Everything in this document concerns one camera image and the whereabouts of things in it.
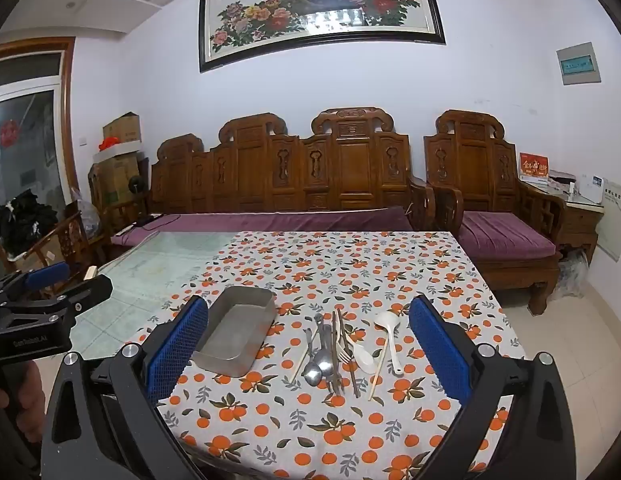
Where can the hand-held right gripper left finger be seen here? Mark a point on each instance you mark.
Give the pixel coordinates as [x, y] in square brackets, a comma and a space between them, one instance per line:
[175, 350]

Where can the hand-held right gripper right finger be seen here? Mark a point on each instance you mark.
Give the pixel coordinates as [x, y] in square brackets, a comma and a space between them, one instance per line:
[440, 355]

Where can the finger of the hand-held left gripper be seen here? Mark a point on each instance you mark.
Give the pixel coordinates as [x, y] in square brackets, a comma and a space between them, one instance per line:
[90, 290]
[48, 275]

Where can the white soup spoon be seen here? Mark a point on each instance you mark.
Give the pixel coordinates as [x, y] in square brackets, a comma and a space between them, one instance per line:
[386, 321]

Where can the rectangular metal tray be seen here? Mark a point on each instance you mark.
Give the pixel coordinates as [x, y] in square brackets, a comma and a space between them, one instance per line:
[238, 332]

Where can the plain metal spoon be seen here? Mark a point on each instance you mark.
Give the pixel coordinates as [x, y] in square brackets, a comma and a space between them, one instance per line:
[324, 366]

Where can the cream chopstick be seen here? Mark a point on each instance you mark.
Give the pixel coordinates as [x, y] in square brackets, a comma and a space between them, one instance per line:
[379, 370]
[304, 356]

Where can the person's left hand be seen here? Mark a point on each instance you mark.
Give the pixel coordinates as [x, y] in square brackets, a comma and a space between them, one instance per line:
[33, 400]

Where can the low wooden chair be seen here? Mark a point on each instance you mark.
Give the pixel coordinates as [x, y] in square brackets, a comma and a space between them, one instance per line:
[60, 240]

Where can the pile of black clothes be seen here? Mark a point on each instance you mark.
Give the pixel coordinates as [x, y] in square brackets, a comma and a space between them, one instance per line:
[25, 217]

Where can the clear plastic bag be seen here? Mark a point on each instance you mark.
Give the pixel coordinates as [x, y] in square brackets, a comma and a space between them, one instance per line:
[89, 217]

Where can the small black fan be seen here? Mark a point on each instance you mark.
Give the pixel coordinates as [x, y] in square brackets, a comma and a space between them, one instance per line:
[136, 186]

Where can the large cardboard box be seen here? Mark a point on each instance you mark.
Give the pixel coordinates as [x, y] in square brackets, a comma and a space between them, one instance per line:
[115, 177]

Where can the orange print tablecloth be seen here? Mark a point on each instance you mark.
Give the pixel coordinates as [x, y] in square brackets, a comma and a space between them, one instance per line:
[340, 270]

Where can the purple armchair cushion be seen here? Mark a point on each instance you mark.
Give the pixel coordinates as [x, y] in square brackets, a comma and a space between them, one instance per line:
[505, 235]

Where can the red plastic bag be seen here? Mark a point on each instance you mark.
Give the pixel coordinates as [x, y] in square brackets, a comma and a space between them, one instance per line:
[109, 143]

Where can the red window decoration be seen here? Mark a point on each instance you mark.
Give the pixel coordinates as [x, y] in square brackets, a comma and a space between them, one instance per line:
[9, 134]

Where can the clear plastic wrap bundle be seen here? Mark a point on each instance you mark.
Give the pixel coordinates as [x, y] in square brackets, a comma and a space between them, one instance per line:
[573, 272]

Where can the small cardboard box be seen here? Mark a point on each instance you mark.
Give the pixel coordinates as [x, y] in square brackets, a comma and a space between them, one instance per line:
[123, 129]

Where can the wooden framed glass door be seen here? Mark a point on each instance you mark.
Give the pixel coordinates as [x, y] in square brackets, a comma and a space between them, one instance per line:
[35, 110]

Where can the wooden side table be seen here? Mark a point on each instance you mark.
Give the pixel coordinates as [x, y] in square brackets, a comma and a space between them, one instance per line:
[583, 220]

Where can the carved wooden armchair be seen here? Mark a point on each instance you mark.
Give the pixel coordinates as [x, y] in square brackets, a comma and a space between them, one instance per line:
[470, 160]

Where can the red gift box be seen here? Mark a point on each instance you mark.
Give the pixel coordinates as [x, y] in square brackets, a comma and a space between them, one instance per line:
[534, 165]

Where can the carved wooden sofa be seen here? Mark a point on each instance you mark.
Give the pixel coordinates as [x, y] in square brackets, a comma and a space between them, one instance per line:
[290, 170]

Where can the white box with blue label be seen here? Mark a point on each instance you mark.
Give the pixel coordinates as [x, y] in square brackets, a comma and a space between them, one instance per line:
[589, 189]

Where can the framed peacock flower painting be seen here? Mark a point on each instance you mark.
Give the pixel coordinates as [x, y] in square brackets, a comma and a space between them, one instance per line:
[315, 5]

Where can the grey wall electrical panel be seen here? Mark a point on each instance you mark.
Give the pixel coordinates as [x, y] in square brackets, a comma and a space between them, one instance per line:
[579, 64]

